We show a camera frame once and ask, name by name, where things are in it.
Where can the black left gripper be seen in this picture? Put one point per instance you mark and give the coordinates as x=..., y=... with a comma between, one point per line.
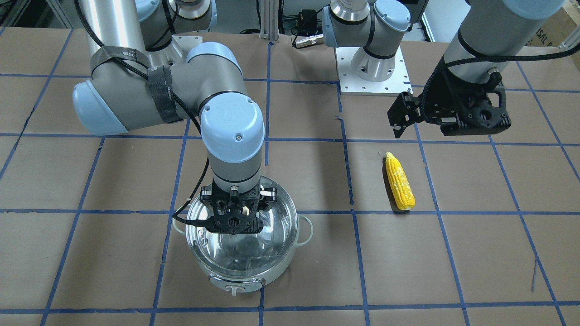
x=445, y=93

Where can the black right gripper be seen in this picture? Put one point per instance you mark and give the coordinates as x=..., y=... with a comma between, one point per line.
x=206, y=195

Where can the glass pot lid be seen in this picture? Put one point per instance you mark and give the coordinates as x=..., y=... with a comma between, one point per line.
x=240, y=231

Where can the yellow corn cob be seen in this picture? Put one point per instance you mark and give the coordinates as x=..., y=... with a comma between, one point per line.
x=399, y=184

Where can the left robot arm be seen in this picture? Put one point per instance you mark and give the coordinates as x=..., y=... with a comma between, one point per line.
x=492, y=33

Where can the pale green cooking pot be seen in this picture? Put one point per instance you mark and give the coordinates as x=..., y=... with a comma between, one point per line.
x=253, y=253

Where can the silver metal connector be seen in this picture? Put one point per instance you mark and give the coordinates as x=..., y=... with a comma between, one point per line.
x=308, y=41

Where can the black power adapter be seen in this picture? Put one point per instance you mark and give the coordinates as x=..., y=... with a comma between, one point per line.
x=307, y=22

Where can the cardboard box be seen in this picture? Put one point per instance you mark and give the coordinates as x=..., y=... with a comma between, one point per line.
x=557, y=28

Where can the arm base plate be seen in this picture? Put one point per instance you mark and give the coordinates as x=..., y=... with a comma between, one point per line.
x=181, y=45
x=361, y=74

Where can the aluminium frame post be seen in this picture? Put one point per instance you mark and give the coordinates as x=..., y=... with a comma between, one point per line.
x=269, y=13

